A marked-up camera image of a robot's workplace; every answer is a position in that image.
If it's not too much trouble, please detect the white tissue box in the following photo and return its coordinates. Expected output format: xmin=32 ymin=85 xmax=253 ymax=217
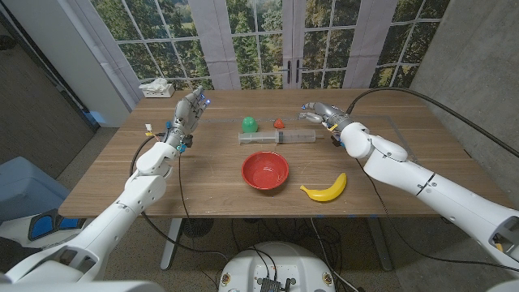
xmin=139 ymin=78 xmax=176 ymax=99

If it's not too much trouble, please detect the white device with blue pads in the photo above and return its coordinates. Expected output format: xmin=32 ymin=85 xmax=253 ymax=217
xmin=0 ymin=208 xmax=88 ymax=249

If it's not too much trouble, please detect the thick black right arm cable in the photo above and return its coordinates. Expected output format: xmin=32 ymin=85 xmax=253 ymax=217
xmin=345 ymin=87 xmax=519 ymax=159

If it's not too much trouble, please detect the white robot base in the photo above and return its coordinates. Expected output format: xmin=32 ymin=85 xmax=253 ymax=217
xmin=218 ymin=241 xmax=336 ymax=292

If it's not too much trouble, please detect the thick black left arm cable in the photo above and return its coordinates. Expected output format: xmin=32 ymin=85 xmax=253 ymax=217
xmin=129 ymin=133 xmax=230 ymax=260

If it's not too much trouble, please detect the grey table leg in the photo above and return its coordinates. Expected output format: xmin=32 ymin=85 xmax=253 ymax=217
xmin=367 ymin=217 xmax=393 ymax=272

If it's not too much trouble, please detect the light blue bin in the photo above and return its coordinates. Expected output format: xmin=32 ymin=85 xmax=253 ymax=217
xmin=0 ymin=156 xmax=72 ymax=223

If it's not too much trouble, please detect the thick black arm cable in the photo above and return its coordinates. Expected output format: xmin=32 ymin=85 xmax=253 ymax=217
xmin=129 ymin=133 xmax=230 ymax=260
xmin=345 ymin=87 xmax=519 ymax=159

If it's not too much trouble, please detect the round black fan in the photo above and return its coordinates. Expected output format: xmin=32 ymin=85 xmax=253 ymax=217
xmin=182 ymin=217 xmax=215 ymax=238

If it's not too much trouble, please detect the large clear plastic syringe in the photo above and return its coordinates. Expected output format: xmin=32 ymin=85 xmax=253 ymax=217
xmin=238 ymin=129 xmax=324 ymax=146

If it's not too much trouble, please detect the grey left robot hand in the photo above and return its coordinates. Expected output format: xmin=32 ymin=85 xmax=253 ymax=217
xmin=161 ymin=85 xmax=212 ymax=154

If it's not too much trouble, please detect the printed window backdrop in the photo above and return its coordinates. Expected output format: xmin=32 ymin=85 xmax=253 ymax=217
xmin=66 ymin=0 xmax=451 ymax=109

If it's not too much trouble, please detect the red bowl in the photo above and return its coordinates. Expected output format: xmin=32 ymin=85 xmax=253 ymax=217
xmin=241 ymin=150 xmax=290 ymax=191

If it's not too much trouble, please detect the white robot torso edge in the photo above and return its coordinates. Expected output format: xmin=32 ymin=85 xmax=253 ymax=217
xmin=0 ymin=279 xmax=165 ymax=292

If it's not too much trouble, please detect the green egg-shaped toy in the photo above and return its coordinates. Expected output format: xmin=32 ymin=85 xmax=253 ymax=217
xmin=242 ymin=116 xmax=259 ymax=134

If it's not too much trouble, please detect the yellow toy banana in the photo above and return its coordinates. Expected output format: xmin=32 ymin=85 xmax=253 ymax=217
xmin=299 ymin=172 xmax=348 ymax=203

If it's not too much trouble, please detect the white table leg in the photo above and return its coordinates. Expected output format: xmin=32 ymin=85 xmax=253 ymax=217
xmin=160 ymin=217 xmax=183 ymax=271

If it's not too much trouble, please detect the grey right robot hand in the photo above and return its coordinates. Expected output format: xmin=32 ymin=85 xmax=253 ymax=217
xmin=298 ymin=101 xmax=356 ymax=135

